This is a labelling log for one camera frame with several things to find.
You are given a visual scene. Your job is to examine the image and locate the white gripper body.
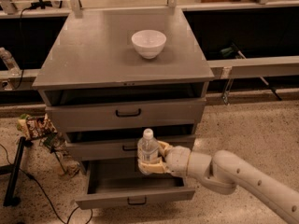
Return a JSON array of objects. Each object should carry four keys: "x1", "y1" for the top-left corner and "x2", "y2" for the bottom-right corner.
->
[{"x1": 165, "y1": 146, "x2": 191, "y2": 177}]

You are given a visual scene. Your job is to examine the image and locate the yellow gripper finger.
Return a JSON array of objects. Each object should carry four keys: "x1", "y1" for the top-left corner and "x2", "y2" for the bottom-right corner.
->
[
  {"x1": 138, "y1": 159, "x2": 169, "y2": 175},
  {"x1": 158, "y1": 141, "x2": 173, "y2": 157}
]

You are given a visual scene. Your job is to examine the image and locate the clear plastic water bottle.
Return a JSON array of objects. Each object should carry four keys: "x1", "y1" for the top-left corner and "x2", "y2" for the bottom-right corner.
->
[{"x1": 137, "y1": 128, "x2": 159, "y2": 175}]

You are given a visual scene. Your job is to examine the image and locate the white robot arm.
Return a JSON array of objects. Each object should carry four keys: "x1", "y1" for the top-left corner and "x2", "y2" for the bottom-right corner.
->
[{"x1": 137, "y1": 141, "x2": 299, "y2": 224}]

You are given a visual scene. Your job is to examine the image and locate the grey top drawer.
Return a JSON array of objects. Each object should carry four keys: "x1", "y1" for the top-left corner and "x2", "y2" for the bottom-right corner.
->
[{"x1": 46, "y1": 98, "x2": 206, "y2": 133}]

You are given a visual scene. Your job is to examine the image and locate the grey drawer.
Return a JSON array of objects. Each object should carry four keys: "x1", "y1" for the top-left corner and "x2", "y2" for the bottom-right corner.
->
[
  {"x1": 46, "y1": 98, "x2": 206, "y2": 133},
  {"x1": 75, "y1": 158, "x2": 195, "y2": 209},
  {"x1": 66, "y1": 134, "x2": 195, "y2": 161}
]

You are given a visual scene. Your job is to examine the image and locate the grey bottom drawer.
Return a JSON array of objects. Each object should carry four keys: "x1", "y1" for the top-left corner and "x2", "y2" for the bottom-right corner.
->
[{"x1": 75, "y1": 158, "x2": 195, "y2": 209}]

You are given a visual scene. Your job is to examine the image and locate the grey middle drawer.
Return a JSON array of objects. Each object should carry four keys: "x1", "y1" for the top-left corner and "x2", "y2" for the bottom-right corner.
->
[{"x1": 66, "y1": 134, "x2": 195, "y2": 161}]

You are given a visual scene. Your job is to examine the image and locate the grey drawer cabinet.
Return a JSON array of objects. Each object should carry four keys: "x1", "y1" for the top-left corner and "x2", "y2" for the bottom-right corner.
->
[{"x1": 34, "y1": 8, "x2": 213, "y2": 173}]

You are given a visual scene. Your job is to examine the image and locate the clear bottle at left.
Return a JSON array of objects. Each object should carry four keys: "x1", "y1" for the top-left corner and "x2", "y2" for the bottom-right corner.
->
[{"x1": 0, "y1": 48, "x2": 21, "y2": 77}]

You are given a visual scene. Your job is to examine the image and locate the crumpled wrapper on floor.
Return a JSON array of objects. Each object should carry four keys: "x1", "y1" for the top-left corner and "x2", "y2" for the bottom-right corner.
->
[{"x1": 57, "y1": 153, "x2": 79, "y2": 177}]

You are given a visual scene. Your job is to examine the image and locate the white ceramic bowl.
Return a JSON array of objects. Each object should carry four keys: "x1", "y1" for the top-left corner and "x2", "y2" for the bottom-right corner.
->
[{"x1": 131, "y1": 30, "x2": 166, "y2": 59}]

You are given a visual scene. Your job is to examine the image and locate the snack bag on floor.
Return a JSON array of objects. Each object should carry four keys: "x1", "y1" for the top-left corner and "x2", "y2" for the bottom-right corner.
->
[{"x1": 17, "y1": 114, "x2": 56, "y2": 140}]

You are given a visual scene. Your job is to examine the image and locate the black stand leg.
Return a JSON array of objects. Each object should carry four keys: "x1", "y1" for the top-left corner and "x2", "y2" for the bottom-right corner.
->
[{"x1": 0, "y1": 136, "x2": 30, "y2": 206}]

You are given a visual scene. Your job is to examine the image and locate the metal rail frame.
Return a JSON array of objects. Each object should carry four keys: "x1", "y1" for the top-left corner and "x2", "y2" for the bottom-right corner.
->
[{"x1": 0, "y1": 0, "x2": 299, "y2": 105}]

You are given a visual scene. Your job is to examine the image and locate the green object behind rail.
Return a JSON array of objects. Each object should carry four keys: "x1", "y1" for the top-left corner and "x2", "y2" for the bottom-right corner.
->
[{"x1": 220, "y1": 47, "x2": 236, "y2": 59}]

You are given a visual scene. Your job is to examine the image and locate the black floor cable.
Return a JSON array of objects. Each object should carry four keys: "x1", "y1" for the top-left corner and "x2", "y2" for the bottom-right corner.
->
[{"x1": 0, "y1": 144, "x2": 93, "y2": 224}]

